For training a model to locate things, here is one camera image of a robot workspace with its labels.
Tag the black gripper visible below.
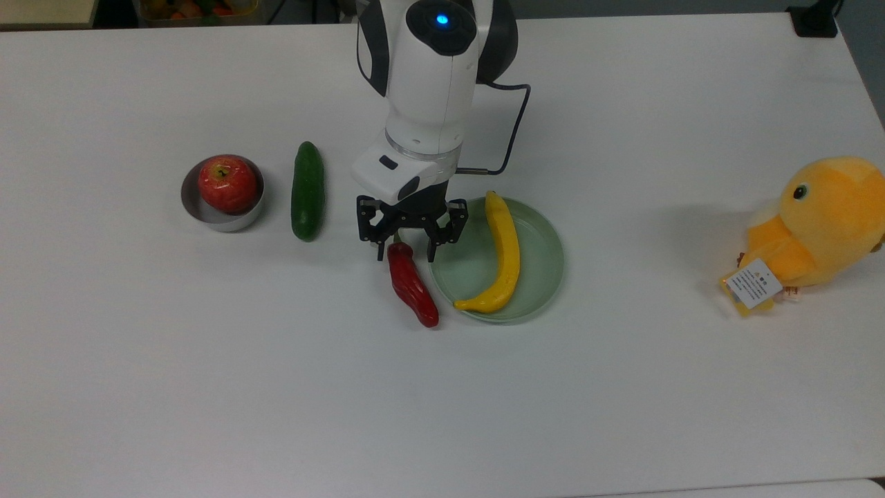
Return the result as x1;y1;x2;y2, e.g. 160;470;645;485
355;180;470;264

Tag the red chili pepper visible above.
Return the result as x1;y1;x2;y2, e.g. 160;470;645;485
386;232;440;329

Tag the green plastic plate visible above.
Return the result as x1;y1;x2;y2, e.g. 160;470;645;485
429;197;565;324

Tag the yellow banana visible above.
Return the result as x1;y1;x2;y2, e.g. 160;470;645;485
453;190;521;313

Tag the green cucumber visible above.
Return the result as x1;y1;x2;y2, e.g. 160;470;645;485
290;141;326;243

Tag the grey metal bowl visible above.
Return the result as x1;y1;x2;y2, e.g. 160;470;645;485
180;154;266;232

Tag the red apple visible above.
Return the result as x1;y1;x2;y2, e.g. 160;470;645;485
198;156;259;214

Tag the box of toy fruit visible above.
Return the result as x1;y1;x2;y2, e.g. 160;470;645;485
135;0;267;27

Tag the orange plush duck toy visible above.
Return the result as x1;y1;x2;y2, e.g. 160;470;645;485
719;156;885;317

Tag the beige cardboard box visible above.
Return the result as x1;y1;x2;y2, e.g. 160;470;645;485
0;0;99;30

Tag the black table clamp base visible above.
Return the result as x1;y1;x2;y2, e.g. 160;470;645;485
787;0;841;39

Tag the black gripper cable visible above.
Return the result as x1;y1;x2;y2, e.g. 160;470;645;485
456;82;532;174

